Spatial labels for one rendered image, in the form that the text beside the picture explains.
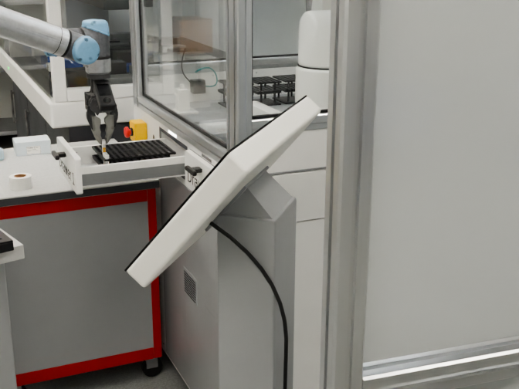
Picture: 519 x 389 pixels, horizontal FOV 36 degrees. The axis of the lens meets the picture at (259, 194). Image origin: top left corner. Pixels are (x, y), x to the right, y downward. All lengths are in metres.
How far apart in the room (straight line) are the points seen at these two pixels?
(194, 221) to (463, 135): 0.58
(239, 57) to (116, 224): 0.93
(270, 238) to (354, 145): 0.70
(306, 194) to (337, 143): 1.30
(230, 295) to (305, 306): 0.70
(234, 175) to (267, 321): 0.39
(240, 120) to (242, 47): 0.18
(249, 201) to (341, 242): 0.67
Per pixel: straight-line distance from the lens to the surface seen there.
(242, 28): 1.97
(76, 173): 2.34
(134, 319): 2.85
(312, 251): 2.21
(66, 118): 3.28
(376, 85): 0.84
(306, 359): 2.35
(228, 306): 1.61
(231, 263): 1.57
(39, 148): 3.06
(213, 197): 1.33
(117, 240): 2.71
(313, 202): 2.16
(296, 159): 2.10
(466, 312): 1.02
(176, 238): 1.38
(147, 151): 2.48
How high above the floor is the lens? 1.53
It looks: 18 degrees down
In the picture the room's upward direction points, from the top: straight up
